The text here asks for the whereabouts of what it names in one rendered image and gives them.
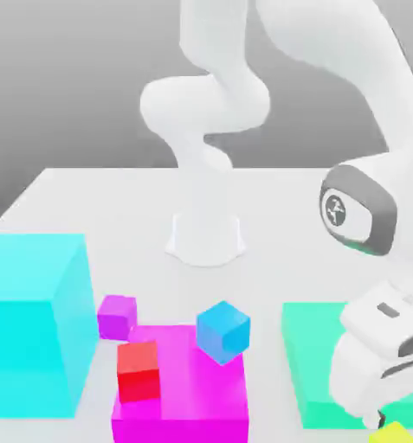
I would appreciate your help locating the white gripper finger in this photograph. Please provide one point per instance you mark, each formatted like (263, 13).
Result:
(371, 419)

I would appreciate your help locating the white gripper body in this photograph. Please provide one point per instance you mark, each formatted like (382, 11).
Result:
(355, 377)

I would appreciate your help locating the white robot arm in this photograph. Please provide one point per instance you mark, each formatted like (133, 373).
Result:
(209, 104)

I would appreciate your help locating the small yellow cube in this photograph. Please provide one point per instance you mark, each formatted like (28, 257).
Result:
(394, 434)

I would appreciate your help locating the small blue cube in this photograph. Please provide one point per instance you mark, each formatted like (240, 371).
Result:
(221, 332)

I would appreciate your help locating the small red cube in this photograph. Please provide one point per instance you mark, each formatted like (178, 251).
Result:
(138, 373)

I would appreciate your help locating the small purple cube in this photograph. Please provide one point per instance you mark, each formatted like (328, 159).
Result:
(116, 318)

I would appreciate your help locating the large mint green box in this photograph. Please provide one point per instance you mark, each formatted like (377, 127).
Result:
(306, 346)

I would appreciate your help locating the large magenta box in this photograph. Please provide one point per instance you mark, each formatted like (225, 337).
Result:
(199, 398)

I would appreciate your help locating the large cyan box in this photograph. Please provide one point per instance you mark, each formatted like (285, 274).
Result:
(26, 328)

